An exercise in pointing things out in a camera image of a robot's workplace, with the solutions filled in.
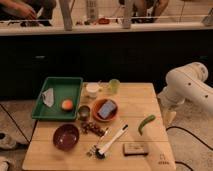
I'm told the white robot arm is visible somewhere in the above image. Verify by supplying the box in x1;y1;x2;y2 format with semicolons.
157;62;213;126

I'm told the orange bowl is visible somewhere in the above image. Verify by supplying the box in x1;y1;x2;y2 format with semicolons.
92;99;118;122

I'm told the purple bowl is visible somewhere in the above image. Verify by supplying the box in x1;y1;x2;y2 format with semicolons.
53;124;79;151

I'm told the green chili pepper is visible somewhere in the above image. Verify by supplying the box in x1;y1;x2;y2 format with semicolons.
138;115;156;136

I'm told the blue sponge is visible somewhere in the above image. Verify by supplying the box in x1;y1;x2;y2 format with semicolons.
98;100;116;119

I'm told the green transparent cup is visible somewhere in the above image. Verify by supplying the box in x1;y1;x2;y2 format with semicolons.
109;79;120;94

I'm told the white cup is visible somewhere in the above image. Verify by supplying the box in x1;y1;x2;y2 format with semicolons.
86;83;100;98

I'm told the brown grape bunch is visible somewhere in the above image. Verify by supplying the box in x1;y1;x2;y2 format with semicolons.
81;122;105;137

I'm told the metal fork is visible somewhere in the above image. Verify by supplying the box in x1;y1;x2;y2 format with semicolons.
86;127;109;157

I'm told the orange fruit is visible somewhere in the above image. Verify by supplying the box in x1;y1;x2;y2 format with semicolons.
61;99;73;111

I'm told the green plastic tray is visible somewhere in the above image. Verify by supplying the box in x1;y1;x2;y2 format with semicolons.
32;77;83;121

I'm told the crumpled white cloth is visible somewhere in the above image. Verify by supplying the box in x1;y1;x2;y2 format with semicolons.
42;88;54;107

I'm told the person in background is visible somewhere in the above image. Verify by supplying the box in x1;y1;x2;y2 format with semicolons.
0;0;56;26

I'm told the black floor cable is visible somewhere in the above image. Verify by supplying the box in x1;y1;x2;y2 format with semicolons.
165;125;213;171

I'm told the white handled brush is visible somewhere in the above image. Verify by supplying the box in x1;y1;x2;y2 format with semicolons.
95;125;128;159

